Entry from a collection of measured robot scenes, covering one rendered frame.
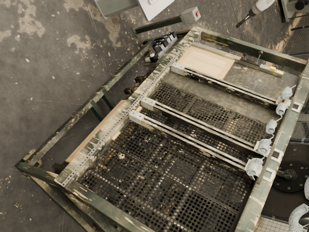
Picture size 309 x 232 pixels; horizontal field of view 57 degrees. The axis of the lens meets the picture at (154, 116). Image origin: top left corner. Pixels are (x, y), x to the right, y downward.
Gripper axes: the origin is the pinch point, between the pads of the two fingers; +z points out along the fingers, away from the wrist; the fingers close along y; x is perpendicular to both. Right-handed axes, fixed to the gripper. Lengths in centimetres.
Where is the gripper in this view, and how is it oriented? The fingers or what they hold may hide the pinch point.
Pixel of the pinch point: (238, 24)
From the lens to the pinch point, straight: 288.7
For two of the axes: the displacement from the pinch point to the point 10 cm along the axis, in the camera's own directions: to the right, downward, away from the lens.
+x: -6.5, -7.6, -0.4
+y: 6.2, -5.6, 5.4
